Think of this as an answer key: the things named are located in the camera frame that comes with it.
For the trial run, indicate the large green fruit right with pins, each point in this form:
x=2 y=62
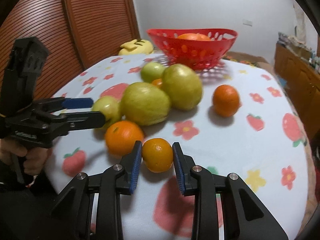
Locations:
x=183 y=86

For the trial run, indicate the orange inside basket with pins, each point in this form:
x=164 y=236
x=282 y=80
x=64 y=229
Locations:
x=194 y=37

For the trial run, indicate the small green apple back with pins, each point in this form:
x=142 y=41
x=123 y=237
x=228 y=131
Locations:
x=152 y=71

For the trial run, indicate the small orange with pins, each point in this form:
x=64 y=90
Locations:
x=157 y=155

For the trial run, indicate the wooden side cabinet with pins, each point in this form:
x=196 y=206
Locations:
x=302 y=87

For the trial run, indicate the floral bed quilt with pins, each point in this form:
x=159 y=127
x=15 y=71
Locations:
x=258 y=61

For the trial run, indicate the person's left hand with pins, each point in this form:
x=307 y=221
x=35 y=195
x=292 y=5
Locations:
x=34 y=159

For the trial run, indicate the large green fruit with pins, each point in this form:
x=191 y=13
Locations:
x=145 y=104
x=183 y=86

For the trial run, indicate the large orange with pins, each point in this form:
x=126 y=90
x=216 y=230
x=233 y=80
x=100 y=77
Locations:
x=121 y=136

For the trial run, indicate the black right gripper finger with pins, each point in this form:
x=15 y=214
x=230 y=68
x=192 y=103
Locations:
x=66 y=122

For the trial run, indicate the wooden louvered wardrobe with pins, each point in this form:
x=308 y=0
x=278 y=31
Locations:
x=78 y=33

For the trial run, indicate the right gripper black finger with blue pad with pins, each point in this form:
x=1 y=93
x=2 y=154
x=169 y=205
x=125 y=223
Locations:
x=52 y=105
x=244 y=215
x=72 y=211

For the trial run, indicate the small green guava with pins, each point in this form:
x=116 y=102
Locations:
x=110 y=107

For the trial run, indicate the small hidden tangerine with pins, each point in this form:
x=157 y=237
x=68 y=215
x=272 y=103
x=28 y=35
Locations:
x=158 y=83

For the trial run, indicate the clutter on cabinet top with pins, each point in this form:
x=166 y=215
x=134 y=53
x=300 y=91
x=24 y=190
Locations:
x=299 y=49

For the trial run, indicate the white wall switch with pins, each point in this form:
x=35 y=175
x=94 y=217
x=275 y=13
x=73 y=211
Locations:
x=247 y=22

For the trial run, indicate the red perforated plastic basket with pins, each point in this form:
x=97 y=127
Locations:
x=198 y=55

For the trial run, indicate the yellow plush toy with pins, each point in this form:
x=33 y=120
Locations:
x=136 y=47

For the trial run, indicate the large green fruit left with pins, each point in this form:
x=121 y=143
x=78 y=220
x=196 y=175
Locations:
x=145 y=104

